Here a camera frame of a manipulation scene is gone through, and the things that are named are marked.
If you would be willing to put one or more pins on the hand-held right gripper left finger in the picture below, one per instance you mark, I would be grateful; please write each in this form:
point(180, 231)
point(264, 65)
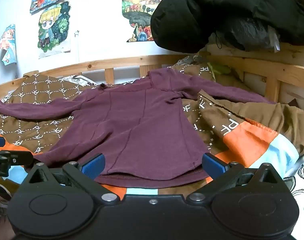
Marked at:
point(94, 166)

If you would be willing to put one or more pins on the colourful floral fabric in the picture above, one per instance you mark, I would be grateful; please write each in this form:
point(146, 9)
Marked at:
point(136, 7)

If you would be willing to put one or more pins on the green cloth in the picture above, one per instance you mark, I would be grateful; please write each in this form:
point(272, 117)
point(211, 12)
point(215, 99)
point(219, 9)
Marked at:
point(218, 68)

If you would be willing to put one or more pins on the black puffer jacket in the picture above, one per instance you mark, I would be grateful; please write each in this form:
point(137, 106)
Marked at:
point(204, 10)

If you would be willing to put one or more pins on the brown patterned blanket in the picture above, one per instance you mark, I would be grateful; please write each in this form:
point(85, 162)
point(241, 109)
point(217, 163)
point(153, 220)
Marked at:
point(41, 90)

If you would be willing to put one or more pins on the maroon long-sleeve shirt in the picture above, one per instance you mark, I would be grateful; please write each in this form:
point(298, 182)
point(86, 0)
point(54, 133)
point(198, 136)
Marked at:
point(142, 130)

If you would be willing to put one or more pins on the blonde figure wall poster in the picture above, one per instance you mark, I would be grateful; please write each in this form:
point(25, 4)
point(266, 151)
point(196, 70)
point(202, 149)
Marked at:
point(54, 30)

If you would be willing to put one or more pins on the wooden bed frame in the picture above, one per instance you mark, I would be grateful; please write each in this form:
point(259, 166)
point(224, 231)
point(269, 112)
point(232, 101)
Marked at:
point(131, 61)
point(302, 180)

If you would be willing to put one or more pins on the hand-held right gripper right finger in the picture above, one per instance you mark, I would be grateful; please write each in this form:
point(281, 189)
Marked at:
point(213, 165)

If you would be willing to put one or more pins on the small curled wall poster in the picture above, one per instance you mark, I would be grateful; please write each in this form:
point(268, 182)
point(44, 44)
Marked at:
point(7, 42)

